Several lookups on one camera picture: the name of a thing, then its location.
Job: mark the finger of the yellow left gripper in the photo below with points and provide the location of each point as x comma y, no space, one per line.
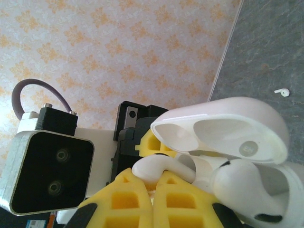
152,142

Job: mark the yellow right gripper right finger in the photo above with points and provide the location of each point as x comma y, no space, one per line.
180,204

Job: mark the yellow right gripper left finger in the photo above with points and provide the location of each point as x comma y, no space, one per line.
123,202

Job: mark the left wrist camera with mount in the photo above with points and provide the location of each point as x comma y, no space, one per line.
52,166

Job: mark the white earbud charging case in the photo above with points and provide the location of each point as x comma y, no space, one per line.
237,111

